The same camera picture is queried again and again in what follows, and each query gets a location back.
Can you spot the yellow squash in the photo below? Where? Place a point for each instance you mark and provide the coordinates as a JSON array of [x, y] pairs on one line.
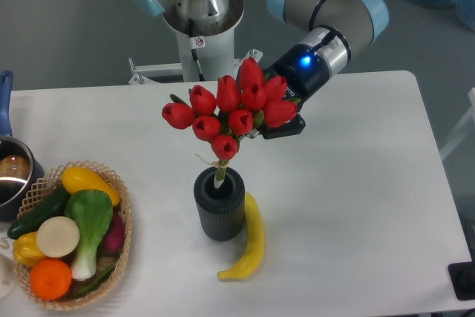
[[78, 178]]

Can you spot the green bok choy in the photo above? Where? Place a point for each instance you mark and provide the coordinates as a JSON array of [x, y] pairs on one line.
[[92, 212]]

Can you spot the red tulip bouquet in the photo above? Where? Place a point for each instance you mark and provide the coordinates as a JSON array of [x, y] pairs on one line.
[[240, 106]]

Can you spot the black device at edge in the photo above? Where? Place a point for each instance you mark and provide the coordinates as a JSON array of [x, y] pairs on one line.
[[462, 279]]

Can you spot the dark grey ribbed vase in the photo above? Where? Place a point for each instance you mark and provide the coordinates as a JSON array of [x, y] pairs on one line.
[[221, 211]]

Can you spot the dark green cucumber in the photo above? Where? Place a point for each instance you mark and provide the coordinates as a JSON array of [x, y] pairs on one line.
[[53, 205]]

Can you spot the purple sweet potato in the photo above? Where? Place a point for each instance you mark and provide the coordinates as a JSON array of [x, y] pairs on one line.
[[115, 236]]

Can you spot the white garlic piece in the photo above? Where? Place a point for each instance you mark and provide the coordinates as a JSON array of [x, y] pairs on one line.
[[4, 243]]

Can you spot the yellow bell pepper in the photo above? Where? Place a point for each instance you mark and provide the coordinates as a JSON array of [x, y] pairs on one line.
[[26, 250]]

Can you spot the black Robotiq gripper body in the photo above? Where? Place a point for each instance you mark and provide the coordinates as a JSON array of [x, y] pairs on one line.
[[311, 63]]

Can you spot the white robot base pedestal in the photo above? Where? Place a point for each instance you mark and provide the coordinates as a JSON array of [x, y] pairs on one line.
[[205, 33]]

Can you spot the blue handled saucepan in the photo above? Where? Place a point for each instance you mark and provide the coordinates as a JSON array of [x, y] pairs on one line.
[[19, 168]]

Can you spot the yellow banana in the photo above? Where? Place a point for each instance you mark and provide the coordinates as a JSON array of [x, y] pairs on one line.
[[250, 261]]

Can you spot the green chili pepper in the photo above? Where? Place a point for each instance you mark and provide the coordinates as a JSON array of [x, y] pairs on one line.
[[94, 283]]

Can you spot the white frame right edge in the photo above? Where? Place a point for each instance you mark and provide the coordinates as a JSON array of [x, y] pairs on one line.
[[460, 131]]

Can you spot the orange fruit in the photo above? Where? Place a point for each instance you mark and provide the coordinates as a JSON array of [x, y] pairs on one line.
[[50, 279]]

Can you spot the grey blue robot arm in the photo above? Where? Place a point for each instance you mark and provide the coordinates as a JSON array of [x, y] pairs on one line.
[[359, 21]]

